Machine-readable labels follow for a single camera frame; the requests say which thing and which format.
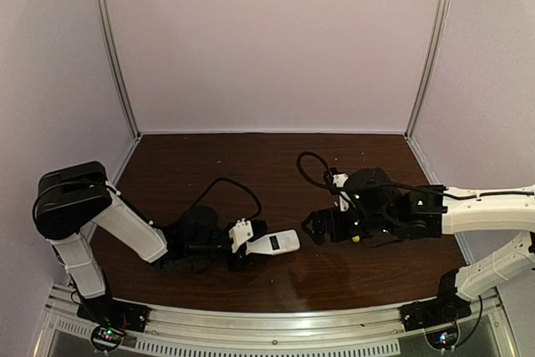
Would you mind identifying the right black camera cable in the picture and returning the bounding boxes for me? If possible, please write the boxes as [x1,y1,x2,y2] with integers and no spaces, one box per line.
[296,151,335,189]

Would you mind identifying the right aluminium corner post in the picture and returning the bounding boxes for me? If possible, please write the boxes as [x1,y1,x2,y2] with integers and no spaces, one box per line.
[404,0,457,140]

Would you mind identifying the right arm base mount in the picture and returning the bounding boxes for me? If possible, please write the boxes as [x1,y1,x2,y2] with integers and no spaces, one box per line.
[399,296,471,353]

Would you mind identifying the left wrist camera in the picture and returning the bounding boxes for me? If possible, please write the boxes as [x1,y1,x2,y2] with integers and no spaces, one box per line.
[228,218,253,253]

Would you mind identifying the aluminium corner post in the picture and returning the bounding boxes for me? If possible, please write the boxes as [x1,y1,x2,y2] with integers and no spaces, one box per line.
[404,0,457,140]
[86,0,140,140]

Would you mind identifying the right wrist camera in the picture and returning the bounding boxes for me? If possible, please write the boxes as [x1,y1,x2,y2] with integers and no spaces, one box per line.
[323,167,352,212]

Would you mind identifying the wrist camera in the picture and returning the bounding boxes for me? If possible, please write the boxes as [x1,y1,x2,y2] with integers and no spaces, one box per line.
[323,167,352,212]
[228,218,253,253]

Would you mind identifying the white remote control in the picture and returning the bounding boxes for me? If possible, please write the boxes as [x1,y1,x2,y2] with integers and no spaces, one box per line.
[246,229,301,256]

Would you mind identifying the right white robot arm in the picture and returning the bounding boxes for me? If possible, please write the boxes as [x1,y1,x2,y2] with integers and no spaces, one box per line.
[302,168,534,303]

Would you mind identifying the black camera cable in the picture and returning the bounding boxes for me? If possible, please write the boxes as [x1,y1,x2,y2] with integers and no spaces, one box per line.
[191,177,263,224]
[296,151,335,189]

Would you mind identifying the aluminium front rail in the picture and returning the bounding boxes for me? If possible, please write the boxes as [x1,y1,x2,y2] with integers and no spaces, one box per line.
[29,284,520,356]

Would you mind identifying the left aluminium corner post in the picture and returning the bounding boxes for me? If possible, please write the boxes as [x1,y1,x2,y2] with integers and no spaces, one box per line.
[86,0,140,140]

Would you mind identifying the left black camera cable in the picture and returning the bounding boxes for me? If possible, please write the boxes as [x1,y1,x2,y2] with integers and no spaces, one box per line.
[191,177,263,224]

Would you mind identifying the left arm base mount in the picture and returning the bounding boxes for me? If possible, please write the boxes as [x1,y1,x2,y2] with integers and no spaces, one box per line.
[77,297,150,354]

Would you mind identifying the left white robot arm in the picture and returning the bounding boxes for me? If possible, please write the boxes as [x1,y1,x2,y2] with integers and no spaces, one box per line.
[32,161,268,317]

